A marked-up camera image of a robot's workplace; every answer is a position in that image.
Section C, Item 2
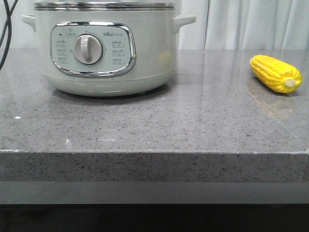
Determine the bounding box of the yellow corn cob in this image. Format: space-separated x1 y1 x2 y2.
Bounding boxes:
250 55 302 94

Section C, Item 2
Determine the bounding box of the glass pot lid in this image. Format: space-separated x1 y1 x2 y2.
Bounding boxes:
34 0 175 9

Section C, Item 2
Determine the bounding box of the pale green electric pot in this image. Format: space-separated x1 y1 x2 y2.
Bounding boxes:
21 7 197 97

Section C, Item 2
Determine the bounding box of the white curtain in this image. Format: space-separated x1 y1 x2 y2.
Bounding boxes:
0 0 309 50

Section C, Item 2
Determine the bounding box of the black cable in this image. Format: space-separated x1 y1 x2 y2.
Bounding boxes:
0 0 18 71

